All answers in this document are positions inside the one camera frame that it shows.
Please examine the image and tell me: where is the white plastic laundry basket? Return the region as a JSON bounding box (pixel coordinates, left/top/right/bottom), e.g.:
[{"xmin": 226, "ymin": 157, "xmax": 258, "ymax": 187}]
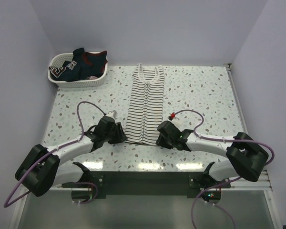
[{"xmin": 48, "ymin": 52, "xmax": 108, "ymax": 88}]

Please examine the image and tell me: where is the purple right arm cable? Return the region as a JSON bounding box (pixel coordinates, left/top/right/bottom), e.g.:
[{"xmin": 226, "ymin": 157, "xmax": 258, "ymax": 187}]
[{"xmin": 173, "ymin": 109, "xmax": 275, "ymax": 229}]

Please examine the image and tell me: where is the aluminium front rail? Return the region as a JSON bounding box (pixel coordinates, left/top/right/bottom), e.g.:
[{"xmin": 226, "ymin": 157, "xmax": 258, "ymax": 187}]
[{"xmin": 20, "ymin": 169, "xmax": 273, "ymax": 191}]

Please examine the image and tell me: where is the aluminium right side rail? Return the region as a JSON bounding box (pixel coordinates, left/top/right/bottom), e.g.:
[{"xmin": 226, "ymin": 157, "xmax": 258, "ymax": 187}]
[{"xmin": 221, "ymin": 64, "xmax": 269, "ymax": 180}]

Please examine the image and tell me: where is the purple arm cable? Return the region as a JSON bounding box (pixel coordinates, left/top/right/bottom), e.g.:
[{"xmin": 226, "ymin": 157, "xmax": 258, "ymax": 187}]
[
  {"xmin": 173, "ymin": 109, "xmax": 275, "ymax": 229},
  {"xmin": 2, "ymin": 101, "xmax": 115, "ymax": 208}
]

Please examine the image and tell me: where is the aluminium rail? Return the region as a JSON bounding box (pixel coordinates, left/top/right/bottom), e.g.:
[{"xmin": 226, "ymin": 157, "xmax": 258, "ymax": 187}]
[
  {"xmin": 20, "ymin": 169, "xmax": 273, "ymax": 191},
  {"xmin": 221, "ymin": 64, "xmax": 269, "ymax": 180}
]

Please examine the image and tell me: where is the navy maroon tank top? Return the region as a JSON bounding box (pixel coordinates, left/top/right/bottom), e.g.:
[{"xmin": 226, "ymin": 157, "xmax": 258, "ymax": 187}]
[{"xmin": 49, "ymin": 48, "xmax": 108, "ymax": 82}]

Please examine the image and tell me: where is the black white striped tank top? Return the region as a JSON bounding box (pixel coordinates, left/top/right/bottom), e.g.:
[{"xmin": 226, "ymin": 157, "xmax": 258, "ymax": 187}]
[{"xmin": 125, "ymin": 63, "xmax": 165, "ymax": 146}]

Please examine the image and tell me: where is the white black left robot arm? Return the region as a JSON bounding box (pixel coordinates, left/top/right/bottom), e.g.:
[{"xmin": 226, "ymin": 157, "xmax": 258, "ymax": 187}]
[{"xmin": 15, "ymin": 116, "xmax": 127, "ymax": 197}]

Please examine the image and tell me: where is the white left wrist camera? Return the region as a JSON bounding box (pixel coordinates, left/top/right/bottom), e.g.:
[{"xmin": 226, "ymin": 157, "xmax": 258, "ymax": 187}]
[{"xmin": 106, "ymin": 110, "xmax": 117, "ymax": 119}]

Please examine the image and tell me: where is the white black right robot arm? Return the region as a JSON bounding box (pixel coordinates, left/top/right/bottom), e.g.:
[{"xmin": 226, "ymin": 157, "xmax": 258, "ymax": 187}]
[{"xmin": 156, "ymin": 121, "xmax": 272, "ymax": 188}]

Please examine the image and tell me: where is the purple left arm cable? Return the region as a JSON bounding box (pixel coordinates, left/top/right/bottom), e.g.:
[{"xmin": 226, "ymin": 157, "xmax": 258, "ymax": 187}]
[{"xmin": 2, "ymin": 101, "xmax": 115, "ymax": 208}]

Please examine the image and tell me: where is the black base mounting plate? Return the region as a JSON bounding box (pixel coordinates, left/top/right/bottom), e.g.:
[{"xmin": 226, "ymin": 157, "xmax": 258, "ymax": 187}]
[{"xmin": 62, "ymin": 171, "xmax": 230, "ymax": 199}]

